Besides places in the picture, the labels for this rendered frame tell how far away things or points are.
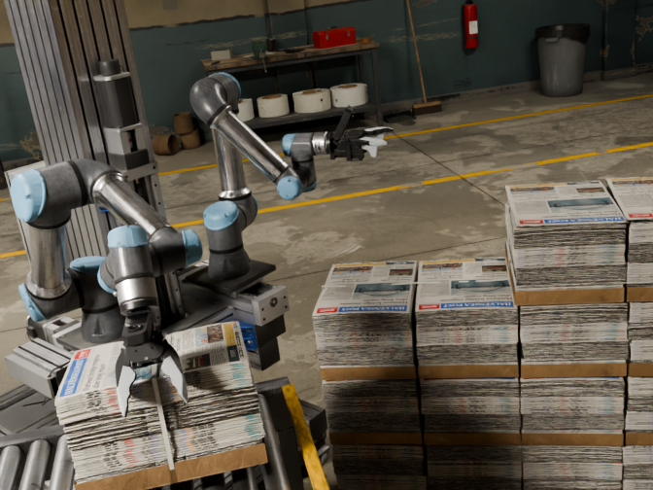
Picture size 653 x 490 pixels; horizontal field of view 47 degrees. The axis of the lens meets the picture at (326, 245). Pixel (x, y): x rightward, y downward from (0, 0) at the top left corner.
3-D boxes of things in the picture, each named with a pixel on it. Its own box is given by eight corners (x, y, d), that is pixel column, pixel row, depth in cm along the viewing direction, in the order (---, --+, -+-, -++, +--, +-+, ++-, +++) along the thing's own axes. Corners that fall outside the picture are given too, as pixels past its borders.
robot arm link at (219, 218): (202, 250, 251) (195, 212, 246) (218, 235, 263) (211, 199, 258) (235, 250, 247) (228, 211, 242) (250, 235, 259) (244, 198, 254)
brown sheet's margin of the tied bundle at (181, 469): (189, 422, 177) (186, 404, 176) (189, 479, 149) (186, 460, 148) (163, 427, 176) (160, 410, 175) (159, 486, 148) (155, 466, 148)
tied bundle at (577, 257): (504, 255, 241) (502, 186, 233) (600, 251, 236) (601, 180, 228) (513, 307, 206) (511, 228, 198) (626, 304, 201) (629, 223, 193)
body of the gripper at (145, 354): (172, 364, 148) (161, 304, 150) (167, 359, 139) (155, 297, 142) (132, 372, 146) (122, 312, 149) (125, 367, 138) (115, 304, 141)
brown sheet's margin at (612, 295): (504, 253, 241) (504, 240, 239) (599, 249, 236) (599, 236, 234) (514, 305, 206) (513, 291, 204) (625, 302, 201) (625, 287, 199)
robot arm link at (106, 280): (152, 284, 164) (165, 269, 155) (103, 301, 158) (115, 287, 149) (138, 251, 165) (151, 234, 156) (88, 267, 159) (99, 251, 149)
